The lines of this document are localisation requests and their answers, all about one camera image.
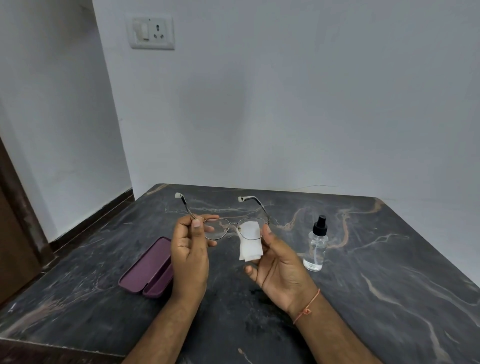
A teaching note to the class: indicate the brown wooden door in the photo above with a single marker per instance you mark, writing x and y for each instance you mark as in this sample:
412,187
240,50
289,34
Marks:
15,232

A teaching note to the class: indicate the person's left forearm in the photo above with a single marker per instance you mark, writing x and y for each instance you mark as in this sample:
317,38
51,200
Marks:
165,333

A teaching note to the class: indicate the orange thread wristband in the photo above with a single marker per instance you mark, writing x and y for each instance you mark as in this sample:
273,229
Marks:
309,303

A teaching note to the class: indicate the clear spray bottle black cap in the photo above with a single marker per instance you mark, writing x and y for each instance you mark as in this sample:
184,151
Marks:
315,247

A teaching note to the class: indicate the person's left hand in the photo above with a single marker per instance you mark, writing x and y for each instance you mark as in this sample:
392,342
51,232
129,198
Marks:
189,258

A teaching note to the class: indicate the person's right hand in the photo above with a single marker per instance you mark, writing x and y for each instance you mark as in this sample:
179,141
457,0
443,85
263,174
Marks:
281,273

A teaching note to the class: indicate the purple glasses case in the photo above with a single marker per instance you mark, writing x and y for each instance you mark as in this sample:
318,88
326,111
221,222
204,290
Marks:
148,270

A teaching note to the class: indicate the white wall switch socket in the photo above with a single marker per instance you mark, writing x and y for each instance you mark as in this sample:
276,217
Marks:
152,32

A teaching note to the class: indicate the metal-framed eyeglasses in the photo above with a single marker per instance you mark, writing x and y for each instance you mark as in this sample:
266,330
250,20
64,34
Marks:
228,224

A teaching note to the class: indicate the white cleaning cloth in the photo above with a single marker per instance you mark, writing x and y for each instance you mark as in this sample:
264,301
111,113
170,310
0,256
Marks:
249,247

